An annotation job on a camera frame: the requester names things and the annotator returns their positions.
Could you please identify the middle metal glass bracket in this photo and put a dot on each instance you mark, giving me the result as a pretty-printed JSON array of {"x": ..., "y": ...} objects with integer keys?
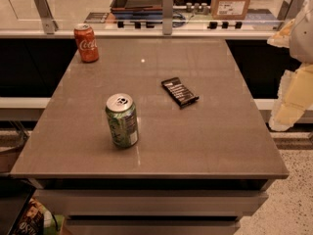
[{"x": 167, "y": 14}]

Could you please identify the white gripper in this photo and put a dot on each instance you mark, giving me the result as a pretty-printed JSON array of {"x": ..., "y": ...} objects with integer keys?
[{"x": 302, "y": 36}]

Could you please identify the black snack bar packet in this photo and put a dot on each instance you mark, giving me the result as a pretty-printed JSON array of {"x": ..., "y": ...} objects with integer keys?
[{"x": 182, "y": 96}]

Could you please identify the left metal glass bracket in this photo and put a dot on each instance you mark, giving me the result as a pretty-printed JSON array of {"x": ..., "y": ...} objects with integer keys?
[{"x": 49, "y": 24}]

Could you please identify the snack bag on floor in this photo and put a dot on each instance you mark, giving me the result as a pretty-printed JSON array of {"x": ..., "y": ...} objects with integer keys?
[{"x": 38, "y": 220}]

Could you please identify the metal glass bracket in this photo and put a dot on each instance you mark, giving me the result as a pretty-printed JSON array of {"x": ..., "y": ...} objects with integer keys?
[
  {"x": 167, "y": 14},
  {"x": 288, "y": 11},
  {"x": 49, "y": 24}
]

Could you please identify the green soda can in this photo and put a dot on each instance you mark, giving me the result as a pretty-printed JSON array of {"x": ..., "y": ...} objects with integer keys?
[{"x": 122, "y": 120}]

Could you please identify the grey drawer cabinet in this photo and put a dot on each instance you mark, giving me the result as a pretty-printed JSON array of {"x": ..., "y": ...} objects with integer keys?
[{"x": 152, "y": 212}]

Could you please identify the cardboard box with label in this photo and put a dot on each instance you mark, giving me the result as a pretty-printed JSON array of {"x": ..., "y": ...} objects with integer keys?
[{"x": 229, "y": 9}]

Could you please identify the red coke can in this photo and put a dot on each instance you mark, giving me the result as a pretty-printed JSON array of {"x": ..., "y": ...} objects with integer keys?
[{"x": 86, "y": 43}]

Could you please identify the right metal glass bracket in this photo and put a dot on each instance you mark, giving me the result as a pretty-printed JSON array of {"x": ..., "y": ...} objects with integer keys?
[{"x": 288, "y": 11}]

